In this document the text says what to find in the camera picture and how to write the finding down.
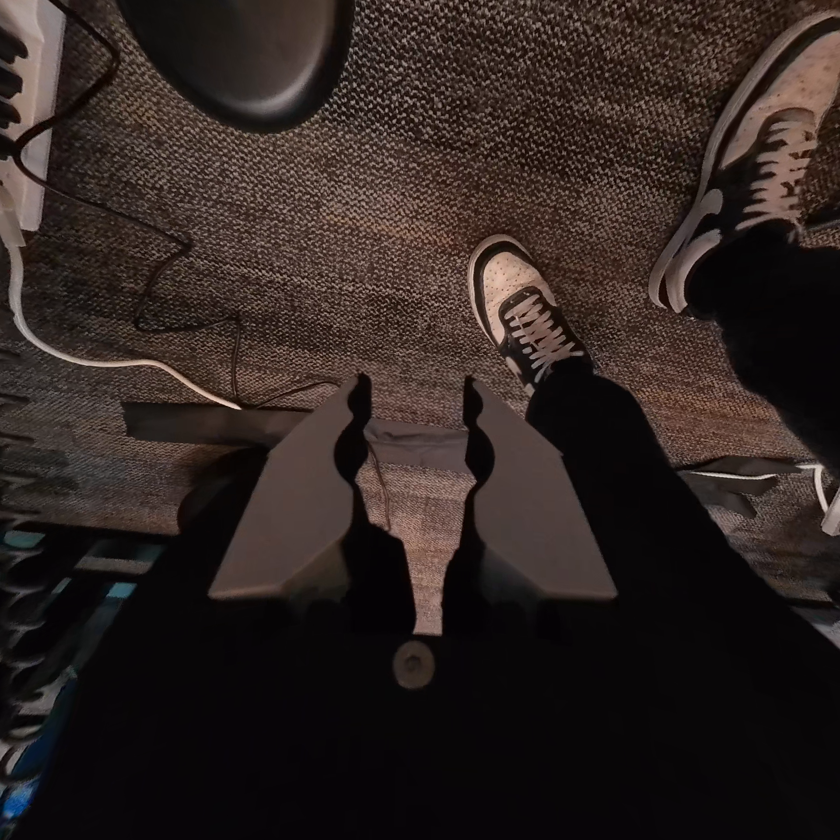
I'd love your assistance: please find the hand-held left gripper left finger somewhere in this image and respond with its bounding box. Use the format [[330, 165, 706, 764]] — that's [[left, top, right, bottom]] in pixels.
[[209, 373, 372, 603]]

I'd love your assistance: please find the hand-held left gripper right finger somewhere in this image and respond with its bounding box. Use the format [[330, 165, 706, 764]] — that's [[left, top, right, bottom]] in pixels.
[[462, 376, 619, 603]]

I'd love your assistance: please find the dark ribbed cable chain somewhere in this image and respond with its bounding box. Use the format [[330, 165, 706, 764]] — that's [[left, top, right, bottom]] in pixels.
[[0, 387, 165, 788]]

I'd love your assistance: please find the white cable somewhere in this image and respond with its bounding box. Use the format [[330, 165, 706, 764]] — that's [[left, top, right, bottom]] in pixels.
[[682, 461, 840, 534], [7, 190, 245, 412]]

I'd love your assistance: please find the white power strip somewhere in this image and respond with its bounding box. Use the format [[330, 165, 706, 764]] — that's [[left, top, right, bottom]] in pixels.
[[0, 0, 67, 232]]

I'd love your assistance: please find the black round base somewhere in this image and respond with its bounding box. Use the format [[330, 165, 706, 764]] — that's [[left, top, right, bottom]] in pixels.
[[117, 0, 357, 135]]

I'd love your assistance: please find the person's left leg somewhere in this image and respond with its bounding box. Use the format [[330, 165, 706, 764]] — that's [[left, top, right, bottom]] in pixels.
[[525, 360, 840, 723]]

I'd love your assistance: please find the thin black cable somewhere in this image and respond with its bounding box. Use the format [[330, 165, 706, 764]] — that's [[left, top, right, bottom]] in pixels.
[[366, 438, 395, 529]]

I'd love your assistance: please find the black and white sneaker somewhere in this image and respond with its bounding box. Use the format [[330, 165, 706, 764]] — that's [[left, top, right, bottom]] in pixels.
[[467, 234, 597, 399], [647, 10, 840, 317]]

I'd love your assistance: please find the person's right leg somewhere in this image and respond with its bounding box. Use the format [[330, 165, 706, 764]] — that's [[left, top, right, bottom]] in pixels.
[[688, 222, 840, 483]]

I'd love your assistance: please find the person's leg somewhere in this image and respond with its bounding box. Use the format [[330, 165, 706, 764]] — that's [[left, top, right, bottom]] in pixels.
[[525, 360, 840, 723], [688, 222, 840, 483]]

